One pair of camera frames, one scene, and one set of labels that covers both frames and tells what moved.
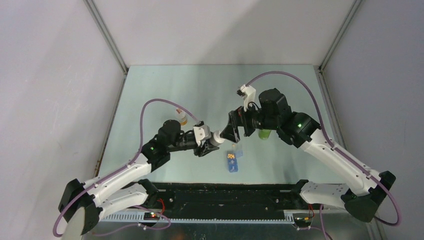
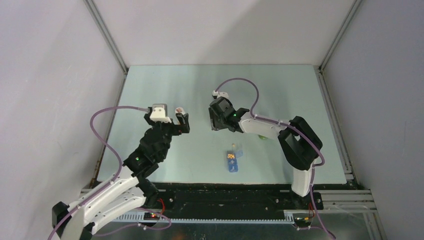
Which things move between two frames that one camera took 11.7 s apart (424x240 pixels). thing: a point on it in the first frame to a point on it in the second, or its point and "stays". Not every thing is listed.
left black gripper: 205,149 to 175,127
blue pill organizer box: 232,156 stays
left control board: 151,216 stays
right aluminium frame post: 323,63 stays
